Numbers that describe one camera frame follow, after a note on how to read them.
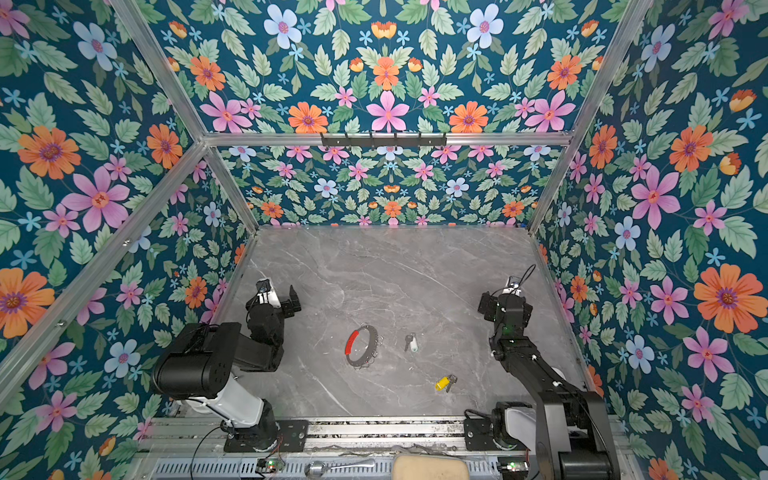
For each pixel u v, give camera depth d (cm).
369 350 88
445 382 82
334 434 75
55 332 53
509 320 66
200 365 46
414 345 89
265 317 72
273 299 81
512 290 75
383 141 93
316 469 68
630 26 69
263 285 78
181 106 84
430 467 66
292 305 88
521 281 75
